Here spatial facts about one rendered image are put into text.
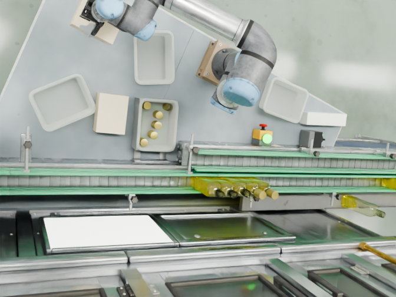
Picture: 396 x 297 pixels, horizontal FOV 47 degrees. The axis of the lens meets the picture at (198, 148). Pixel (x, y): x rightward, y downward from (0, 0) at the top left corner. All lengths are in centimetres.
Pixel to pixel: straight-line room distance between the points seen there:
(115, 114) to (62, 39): 36
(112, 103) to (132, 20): 55
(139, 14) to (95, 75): 57
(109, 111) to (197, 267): 77
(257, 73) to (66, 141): 91
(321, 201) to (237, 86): 112
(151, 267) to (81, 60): 93
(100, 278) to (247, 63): 78
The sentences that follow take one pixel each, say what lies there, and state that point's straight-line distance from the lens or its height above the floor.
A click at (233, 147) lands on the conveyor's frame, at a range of 208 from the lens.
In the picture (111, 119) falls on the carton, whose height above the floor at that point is 83.
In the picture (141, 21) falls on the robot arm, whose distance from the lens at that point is 148.
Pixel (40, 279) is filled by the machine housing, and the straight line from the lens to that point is 141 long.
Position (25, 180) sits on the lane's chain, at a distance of 188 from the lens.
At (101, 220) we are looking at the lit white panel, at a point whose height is 104.
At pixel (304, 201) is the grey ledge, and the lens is 235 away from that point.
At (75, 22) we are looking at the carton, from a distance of 176.
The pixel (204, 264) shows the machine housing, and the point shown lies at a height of 143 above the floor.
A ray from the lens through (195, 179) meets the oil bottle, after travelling 197.
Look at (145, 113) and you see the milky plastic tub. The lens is 202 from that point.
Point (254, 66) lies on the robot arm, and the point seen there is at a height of 145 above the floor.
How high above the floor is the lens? 271
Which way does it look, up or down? 66 degrees down
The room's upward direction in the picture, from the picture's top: 113 degrees clockwise
